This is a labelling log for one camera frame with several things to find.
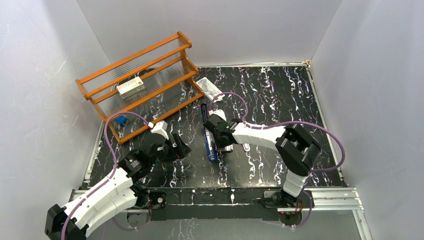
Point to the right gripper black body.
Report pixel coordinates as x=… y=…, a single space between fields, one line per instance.
x=220 y=144

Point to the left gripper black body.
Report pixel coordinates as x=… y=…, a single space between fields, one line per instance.
x=175 y=145

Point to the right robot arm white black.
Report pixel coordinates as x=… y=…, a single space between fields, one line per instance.
x=295 y=146

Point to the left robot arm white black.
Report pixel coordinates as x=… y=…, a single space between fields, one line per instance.
x=121 y=189

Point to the white printed paper packet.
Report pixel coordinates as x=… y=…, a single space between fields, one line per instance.
x=209 y=89

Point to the small blue object under shelf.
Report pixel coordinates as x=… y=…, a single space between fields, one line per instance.
x=121 y=120

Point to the orange wooden shelf rack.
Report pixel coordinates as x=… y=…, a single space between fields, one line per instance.
x=169 y=78

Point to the white box on shelf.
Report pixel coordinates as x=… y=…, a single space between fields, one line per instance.
x=130 y=87

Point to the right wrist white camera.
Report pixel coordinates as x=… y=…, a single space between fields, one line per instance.
x=218 y=112

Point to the wrist white camera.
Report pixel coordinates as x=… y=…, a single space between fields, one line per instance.
x=218 y=112
x=161 y=129

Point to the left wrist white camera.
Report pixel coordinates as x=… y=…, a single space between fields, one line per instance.
x=161 y=129

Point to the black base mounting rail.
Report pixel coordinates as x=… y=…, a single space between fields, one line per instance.
x=158 y=211

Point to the aluminium frame rail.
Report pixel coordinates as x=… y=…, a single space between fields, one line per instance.
x=323 y=198

